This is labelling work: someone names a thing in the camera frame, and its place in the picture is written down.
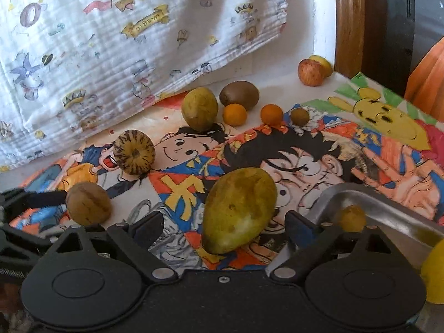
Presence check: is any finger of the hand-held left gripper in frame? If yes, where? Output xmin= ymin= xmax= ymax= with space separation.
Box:
xmin=7 ymin=226 xmax=61 ymax=251
xmin=24 ymin=189 xmax=70 ymax=209

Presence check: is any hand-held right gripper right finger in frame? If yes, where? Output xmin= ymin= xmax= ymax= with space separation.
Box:
xmin=269 ymin=211 xmax=396 ymax=283

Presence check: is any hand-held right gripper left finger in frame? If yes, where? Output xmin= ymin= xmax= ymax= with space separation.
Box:
xmin=52 ymin=211 xmax=179 ymax=283

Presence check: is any round brown kiwi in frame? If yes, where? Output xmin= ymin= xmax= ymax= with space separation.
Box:
xmin=65 ymin=181 xmax=112 ymax=225

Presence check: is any small yellow-brown fruit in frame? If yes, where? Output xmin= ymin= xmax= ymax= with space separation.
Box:
xmin=339 ymin=205 xmax=366 ymax=232

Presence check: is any large green mango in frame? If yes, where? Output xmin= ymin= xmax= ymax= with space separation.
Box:
xmin=202 ymin=167 xmax=278 ymax=254

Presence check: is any cartoon poster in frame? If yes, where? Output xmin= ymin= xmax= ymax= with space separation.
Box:
xmin=7 ymin=102 xmax=444 ymax=272

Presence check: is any striped round fruit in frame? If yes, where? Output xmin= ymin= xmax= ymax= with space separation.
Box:
xmin=114 ymin=129 xmax=155 ymax=174

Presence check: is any small brown-green fruit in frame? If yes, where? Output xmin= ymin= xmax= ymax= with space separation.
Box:
xmin=290 ymin=107 xmax=310 ymax=125

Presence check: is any small orange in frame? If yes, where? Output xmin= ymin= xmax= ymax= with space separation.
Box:
xmin=260 ymin=104 xmax=284 ymax=125
xmin=222 ymin=103 xmax=248 ymax=126

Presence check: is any green-yellow round fruit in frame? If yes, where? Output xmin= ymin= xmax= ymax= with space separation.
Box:
xmin=181 ymin=87 xmax=219 ymax=132

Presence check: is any large yellow fruit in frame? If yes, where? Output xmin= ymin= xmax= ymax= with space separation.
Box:
xmin=420 ymin=238 xmax=444 ymax=304

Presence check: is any oval brown kiwi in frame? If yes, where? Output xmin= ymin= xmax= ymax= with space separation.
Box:
xmin=219 ymin=80 xmax=260 ymax=109

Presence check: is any red apple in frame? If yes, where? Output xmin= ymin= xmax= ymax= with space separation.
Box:
xmin=298 ymin=59 xmax=327 ymax=87

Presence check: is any small yellow fruit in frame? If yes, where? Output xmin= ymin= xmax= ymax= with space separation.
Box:
xmin=309 ymin=55 xmax=334 ymax=78

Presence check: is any white printed blanket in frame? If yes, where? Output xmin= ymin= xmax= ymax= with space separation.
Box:
xmin=0 ymin=0 xmax=290 ymax=171

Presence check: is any orange cloth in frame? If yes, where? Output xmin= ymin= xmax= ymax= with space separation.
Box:
xmin=404 ymin=36 xmax=444 ymax=123

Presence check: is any dark grey object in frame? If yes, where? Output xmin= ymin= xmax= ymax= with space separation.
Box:
xmin=362 ymin=0 xmax=444 ymax=96

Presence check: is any wooden frame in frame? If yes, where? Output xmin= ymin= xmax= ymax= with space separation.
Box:
xmin=333 ymin=0 xmax=386 ymax=88

